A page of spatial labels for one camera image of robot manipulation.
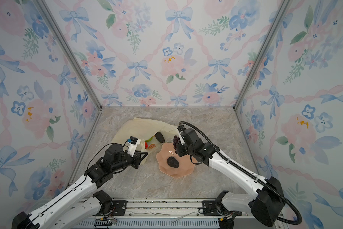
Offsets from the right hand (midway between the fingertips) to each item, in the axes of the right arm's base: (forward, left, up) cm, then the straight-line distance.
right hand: (179, 144), depth 79 cm
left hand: (-6, +17, +1) cm, 18 cm away
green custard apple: (+3, +17, 0) cm, 18 cm away
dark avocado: (+13, +13, -13) cm, 23 cm away
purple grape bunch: (+1, +2, +3) cm, 3 cm away
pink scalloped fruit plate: (-6, -4, -17) cm, 18 cm away
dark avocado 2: (-5, +4, -12) cm, 14 cm away
